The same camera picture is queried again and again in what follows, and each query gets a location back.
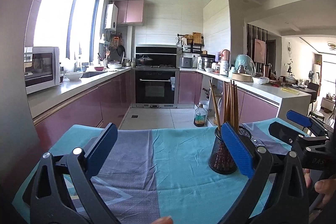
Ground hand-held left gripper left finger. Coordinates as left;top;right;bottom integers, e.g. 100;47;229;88
22;123;118;224

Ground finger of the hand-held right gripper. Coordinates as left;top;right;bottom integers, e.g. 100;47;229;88
286;109;334;137
268;121;329;149

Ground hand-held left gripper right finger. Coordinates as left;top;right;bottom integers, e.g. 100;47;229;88
220;122;310;224

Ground black mesh pen holder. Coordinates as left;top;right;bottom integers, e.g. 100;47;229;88
209;126;252;175

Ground bundle of wooden chopsticks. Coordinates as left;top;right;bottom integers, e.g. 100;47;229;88
209;79;240;135

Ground person's right hand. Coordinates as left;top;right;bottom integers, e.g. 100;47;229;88
303;169;336;203

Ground person's left hand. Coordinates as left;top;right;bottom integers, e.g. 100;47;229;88
152;216;174;224

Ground black dining chair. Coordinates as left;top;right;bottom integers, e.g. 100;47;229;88
307;82;320;104

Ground pink base cabinets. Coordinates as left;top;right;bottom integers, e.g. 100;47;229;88
178;72;280;126
33;68;135;135

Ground white floor air conditioner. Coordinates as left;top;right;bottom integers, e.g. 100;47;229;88
312;64;321;84

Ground cooking oil bottle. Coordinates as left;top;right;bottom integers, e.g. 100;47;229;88
194;104;207;127

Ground white plastic bag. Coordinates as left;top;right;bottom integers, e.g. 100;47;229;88
252;76;270;85

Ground teal and grey tablecloth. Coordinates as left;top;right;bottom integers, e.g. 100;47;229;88
12;119;310;224

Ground round bamboo box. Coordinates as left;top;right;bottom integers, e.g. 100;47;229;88
231;72;253;83

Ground teal food cover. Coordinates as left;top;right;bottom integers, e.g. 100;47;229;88
234;54;255;77

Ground large white bowl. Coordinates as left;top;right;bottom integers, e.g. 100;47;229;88
64;72;84;81

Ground black integrated stove oven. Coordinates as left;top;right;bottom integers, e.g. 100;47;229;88
134;44;180;108

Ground steel steamer pot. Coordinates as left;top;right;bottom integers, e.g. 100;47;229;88
201;55;216;69

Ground pink thermos kettle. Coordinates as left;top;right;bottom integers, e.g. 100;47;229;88
219;49;231;62

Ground pot with glass lid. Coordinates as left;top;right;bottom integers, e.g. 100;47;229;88
137;55;153;66

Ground white microwave oven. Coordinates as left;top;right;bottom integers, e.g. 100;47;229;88
24;46;61;94

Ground silver rice cooker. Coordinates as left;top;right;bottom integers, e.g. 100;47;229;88
180;57;193;69

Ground kitchen window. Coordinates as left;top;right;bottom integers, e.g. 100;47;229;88
34;0;104;63

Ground pink wall picture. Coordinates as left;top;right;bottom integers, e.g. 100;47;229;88
253;38;266;63

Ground black wall rack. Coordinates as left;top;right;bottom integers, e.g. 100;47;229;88
178;34;205;54

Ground white wall water heater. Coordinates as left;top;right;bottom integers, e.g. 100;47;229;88
104;4;118;30

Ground pink wall cabinet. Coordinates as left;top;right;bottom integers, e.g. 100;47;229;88
115;0;145;24

